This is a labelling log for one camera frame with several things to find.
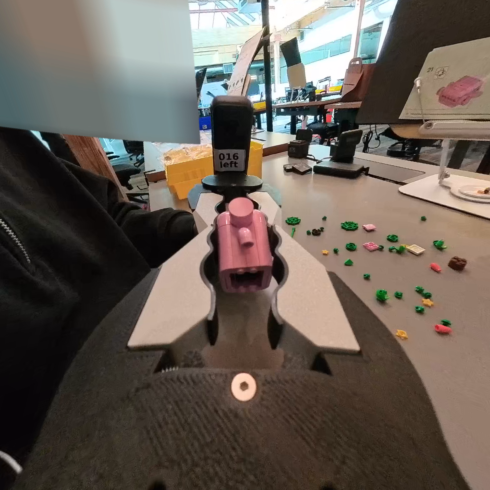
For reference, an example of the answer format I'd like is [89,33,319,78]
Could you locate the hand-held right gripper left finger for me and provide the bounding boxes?
[127,225,219,351]

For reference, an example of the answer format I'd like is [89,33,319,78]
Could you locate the black camera case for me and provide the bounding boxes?
[288,129,314,158]

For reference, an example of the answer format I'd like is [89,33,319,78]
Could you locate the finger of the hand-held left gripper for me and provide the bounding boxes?
[251,191,281,226]
[195,192,225,232]

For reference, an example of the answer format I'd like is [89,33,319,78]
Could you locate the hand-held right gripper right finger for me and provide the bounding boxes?
[268,225,361,354]

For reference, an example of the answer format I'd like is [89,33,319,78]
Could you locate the clear plastic bags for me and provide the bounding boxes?
[163,145,215,161]

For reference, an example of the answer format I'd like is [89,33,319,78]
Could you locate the tilted wooden board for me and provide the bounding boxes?
[228,27,266,96]

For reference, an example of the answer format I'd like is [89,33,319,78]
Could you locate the pale green instruction booklet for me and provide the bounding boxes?
[398,37,490,121]

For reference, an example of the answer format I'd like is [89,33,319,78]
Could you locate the person's black jacket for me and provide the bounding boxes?
[0,126,165,471]

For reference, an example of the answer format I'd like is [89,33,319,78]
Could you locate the black metal pole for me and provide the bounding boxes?
[260,0,274,132]

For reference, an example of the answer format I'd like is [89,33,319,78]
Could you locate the wooden top office desk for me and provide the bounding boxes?
[274,97,341,129]

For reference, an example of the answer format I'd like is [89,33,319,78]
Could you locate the brown paper bag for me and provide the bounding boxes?
[341,57,376,98]

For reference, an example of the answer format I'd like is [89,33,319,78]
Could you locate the yellow plastic bin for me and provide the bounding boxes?
[165,140,264,200]

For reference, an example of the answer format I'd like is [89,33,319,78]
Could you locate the black office chair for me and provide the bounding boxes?
[113,163,148,203]

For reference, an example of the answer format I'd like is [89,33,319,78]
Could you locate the black device stand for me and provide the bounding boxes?
[330,129,363,163]

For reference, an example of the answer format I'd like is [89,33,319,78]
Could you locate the black and tan upright panel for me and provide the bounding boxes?
[279,38,307,89]

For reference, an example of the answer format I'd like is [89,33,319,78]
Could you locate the pink brick animal body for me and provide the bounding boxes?
[217,197,274,295]

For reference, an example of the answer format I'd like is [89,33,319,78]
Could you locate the person's left forearm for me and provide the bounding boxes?
[111,199,200,268]

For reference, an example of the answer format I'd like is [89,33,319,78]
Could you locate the thin white cable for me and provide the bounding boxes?
[0,450,23,475]

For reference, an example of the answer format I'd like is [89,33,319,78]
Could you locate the scattered small green clips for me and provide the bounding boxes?
[306,215,451,326]

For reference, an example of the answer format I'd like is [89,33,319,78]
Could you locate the wooden post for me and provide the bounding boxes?
[63,134,127,200]

